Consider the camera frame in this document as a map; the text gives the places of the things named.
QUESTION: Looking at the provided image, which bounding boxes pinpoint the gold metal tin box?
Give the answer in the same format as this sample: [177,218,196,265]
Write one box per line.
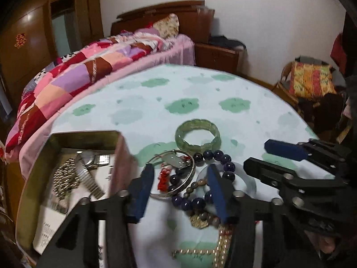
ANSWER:
[15,131,137,259]

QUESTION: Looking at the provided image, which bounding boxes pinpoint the gold pendant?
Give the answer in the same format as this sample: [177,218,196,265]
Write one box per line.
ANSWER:
[190,214,210,230]

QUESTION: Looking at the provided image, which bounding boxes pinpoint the translucent white jade bangle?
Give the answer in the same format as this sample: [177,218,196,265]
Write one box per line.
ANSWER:
[195,162,257,215]

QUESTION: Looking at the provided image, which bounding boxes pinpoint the green jade bracelet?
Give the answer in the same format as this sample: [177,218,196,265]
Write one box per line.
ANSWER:
[175,120,222,155]

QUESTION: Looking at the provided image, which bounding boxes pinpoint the pink patchwork quilt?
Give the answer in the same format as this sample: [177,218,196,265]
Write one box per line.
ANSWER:
[6,29,179,153]

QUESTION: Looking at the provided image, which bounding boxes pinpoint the red garment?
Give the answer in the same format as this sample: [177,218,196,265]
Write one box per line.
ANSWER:
[330,32,346,67]

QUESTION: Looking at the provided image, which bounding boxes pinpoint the silver wristwatch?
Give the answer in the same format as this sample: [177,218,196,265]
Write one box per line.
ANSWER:
[74,149,107,201]

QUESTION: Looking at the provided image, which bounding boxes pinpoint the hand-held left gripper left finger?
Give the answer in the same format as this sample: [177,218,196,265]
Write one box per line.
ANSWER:
[36,163,155,268]

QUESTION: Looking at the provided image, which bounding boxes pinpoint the dark purple bead bracelet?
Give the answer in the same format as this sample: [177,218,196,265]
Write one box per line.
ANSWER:
[169,149,236,213]

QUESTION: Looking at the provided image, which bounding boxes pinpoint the green cloud print tablecloth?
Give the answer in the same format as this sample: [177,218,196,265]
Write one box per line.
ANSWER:
[22,63,335,268]

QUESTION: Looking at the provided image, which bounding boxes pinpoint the brown bead bracelet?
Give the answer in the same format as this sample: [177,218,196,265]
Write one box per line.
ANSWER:
[185,180,221,226]

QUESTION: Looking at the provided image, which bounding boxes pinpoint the red coral bead string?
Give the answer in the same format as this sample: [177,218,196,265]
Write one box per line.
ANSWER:
[157,166,172,194]

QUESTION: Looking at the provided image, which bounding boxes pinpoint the bed with pink sheet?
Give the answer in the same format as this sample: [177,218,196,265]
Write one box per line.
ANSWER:
[6,33,196,179]

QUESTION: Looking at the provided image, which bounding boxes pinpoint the gold chain necklace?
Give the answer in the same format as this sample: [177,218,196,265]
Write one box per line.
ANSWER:
[171,226,233,268]

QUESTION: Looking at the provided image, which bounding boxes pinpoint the wooden nightstand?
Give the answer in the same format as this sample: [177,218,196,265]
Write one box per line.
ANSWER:
[194,42,246,76]

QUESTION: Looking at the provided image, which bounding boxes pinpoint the wooden wardrobe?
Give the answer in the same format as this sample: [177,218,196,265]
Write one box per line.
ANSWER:
[0,0,104,109]

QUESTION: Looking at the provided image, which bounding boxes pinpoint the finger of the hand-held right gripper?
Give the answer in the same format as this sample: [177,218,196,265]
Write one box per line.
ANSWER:
[264,138,352,174]
[243,157,348,192]

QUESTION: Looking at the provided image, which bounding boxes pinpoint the pale jade pendant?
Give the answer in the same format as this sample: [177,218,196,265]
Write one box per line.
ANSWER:
[163,155,193,171]

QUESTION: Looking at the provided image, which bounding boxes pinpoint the floral pillow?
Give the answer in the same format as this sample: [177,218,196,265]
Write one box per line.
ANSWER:
[153,13,179,38]

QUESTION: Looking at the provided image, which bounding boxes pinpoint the person's right hand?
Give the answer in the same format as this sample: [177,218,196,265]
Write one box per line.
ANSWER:
[305,229,346,260]

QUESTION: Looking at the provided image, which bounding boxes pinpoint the wooden headboard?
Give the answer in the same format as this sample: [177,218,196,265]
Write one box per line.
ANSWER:
[111,0,216,44]

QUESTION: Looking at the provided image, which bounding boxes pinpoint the white paper leaflets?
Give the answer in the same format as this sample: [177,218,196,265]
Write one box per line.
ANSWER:
[32,148,116,254]

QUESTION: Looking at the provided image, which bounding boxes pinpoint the dark clothes pile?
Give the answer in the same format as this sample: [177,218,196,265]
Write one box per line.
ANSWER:
[297,92,349,134]

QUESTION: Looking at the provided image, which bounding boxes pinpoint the wooden chair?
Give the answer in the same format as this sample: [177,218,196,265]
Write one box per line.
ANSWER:
[272,57,346,112]

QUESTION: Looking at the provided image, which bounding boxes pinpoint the silver bangle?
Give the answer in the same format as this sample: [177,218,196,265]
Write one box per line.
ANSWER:
[145,150,196,200]

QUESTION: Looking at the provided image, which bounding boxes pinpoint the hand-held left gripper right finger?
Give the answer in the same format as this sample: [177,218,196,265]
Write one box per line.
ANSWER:
[206,163,318,268]

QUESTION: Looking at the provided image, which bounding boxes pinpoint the orange floral cushion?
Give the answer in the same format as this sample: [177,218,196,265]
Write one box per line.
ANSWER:
[289,61,336,99]

